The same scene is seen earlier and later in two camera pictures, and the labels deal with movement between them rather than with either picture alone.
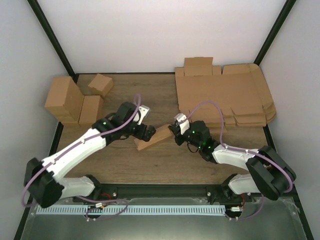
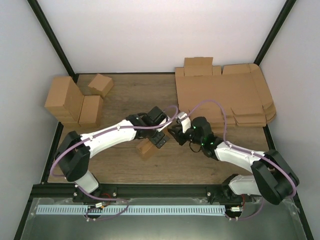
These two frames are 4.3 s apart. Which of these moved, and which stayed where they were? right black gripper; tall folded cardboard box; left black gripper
Moved: left black gripper
Stayed: tall folded cardboard box; right black gripper
